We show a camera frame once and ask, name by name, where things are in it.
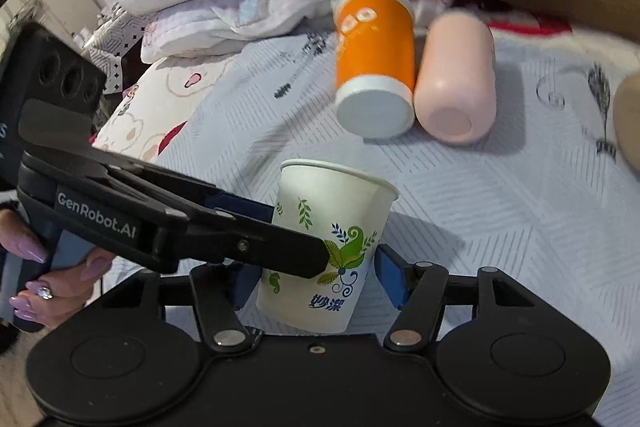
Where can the pink plastic tumbler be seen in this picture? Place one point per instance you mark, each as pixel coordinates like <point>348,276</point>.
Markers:
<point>455,98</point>

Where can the orange CoCo paper cup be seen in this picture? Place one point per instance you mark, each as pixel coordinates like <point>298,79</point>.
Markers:
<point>375,70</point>

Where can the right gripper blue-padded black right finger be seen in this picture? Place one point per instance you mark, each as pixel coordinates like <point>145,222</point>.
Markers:
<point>417,291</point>

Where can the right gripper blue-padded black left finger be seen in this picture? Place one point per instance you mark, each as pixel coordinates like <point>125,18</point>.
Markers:
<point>219,291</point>

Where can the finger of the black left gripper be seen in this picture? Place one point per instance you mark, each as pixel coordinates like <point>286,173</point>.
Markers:
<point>228,205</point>
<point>217,234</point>

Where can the bear print pillow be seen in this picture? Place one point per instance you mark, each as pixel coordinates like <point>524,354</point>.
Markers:
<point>153,111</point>

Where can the white floral paper cup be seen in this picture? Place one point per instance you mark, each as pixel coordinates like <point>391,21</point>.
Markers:
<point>347,209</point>

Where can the pale patterned bedsheet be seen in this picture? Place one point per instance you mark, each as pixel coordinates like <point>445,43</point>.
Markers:
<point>545,196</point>

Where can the left hand with painted nails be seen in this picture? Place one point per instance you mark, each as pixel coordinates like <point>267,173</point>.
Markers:
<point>56,296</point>

